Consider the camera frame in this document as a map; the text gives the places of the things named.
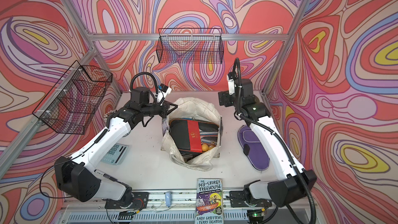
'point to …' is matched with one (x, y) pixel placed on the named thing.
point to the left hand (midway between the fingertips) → (177, 106)
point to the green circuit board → (126, 215)
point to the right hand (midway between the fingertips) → (230, 95)
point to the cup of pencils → (105, 115)
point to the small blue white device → (168, 198)
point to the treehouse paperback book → (209, 207)
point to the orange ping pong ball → (204, 147)
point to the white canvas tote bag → (189, 108)
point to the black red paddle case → (189, 135)
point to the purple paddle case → (253, 149)
